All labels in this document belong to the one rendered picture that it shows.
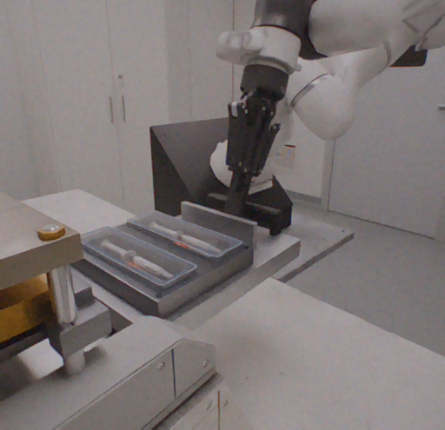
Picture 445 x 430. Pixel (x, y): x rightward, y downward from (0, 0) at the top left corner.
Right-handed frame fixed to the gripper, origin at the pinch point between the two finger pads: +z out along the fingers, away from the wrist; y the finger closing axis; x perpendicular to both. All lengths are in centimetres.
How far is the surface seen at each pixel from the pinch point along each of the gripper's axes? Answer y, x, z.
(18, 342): -36.0, -9.9, 13.3
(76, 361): -33.0, -13.0, 14.0
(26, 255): -38.2, -13.2, 5.7
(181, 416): -24.3, -16.9, 19.4
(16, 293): -36.2, -8.6, 10.1
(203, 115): 230, 231, -67
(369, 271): 203, 26, 34
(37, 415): -36.0, -14.2, 16.2
